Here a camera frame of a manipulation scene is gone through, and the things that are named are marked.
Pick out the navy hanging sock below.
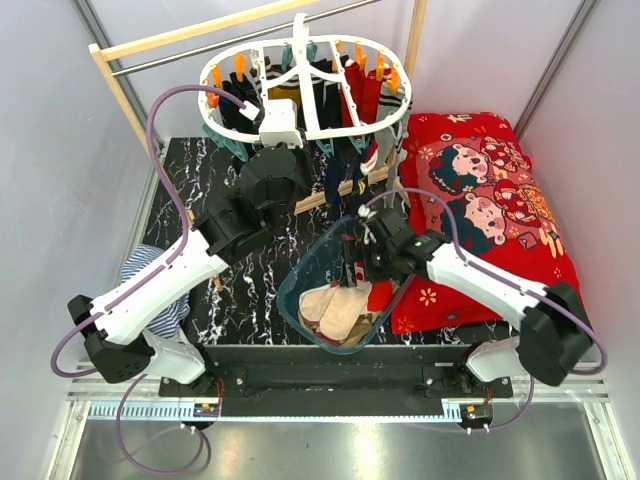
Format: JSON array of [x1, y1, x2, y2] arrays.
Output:
[[324, 149, 374, 226]]

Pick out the mustard yellow hanging sock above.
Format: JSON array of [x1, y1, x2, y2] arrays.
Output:
[[268, 86, 301, 105]]

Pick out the red cartoon print pillow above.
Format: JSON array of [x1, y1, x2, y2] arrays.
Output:
[[390, 110, 584, 336]]

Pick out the grey hanging sock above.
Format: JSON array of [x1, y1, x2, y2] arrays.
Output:
[[374, 93, 408, 169]]

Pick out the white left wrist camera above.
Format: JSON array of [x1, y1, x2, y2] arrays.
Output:
[[258, 98, 304, 148]]

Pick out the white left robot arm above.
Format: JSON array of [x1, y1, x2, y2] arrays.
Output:
[[68, 145, 313, 396]]

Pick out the clear blue plastic bin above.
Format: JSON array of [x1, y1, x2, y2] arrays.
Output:
[[276, 216, 411, 355]]

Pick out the wooden drying rack frame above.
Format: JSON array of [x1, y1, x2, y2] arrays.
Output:
[[88, 0, 429, 292]]

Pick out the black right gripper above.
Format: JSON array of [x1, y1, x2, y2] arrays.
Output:
[[339, 237, 401, 288]]

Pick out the blue striped cloth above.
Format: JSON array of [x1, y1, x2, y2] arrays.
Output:
[[119, 243, 193, 347]]

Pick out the white oval clip hanger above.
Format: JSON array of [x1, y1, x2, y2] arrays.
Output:
[[197, 42, 413, 144]]

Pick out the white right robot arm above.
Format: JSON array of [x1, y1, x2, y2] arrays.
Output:
[[346, 207, 595, 397]]

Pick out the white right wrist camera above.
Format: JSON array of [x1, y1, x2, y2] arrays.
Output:
[[357, 205, 379, 245]]

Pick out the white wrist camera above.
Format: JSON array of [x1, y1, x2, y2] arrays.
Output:
[[258, 98, 304, 148], [357, 205, 379, 245]]

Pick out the beige sock with red cuff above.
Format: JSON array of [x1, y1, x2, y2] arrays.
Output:
[[318, 284, 378, 342]]

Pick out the red hanging sock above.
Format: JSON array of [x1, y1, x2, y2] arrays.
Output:
[[344, 59, 382, 124]]

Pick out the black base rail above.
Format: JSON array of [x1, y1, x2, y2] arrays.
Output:
[[158, 342, 516, 401]]

